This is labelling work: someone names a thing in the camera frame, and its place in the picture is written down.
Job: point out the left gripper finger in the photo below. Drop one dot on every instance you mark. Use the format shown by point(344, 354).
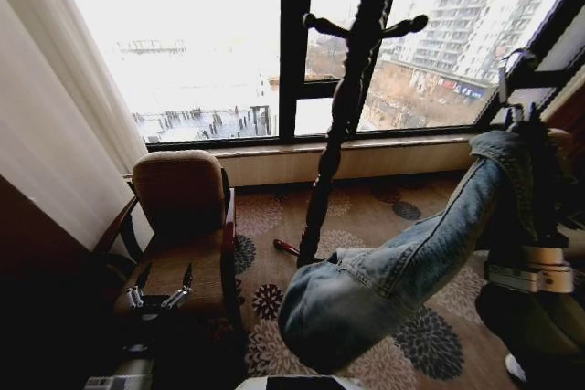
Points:
point(184, 287)
point(139, 285)

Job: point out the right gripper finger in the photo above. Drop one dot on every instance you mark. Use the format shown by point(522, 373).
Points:
point(543, 143)
point(523, 143)

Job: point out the blue denim jeans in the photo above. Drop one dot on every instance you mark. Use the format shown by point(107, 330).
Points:
point(365, 289)

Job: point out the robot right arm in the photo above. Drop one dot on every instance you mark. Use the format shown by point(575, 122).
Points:
point(530, 271)

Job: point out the brown upholstered armchair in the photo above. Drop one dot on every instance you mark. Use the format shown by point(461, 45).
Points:
point(178, 193)

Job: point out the dark wooden desk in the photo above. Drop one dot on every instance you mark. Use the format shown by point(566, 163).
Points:
point(36, 244)

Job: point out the grey apartment building outside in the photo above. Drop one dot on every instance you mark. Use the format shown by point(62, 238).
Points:
point(466, 11)

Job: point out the wooden window sill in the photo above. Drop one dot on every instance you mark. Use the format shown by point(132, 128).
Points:
point(274, 159)

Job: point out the dark wooden coat rack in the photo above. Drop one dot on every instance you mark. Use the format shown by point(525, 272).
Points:
point(340, 116)

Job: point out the white sheer curtain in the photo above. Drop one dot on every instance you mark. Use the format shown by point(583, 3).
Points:
point(50, 102)

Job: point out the dark window frame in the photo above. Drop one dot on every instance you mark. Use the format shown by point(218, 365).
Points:
point(292, 43)

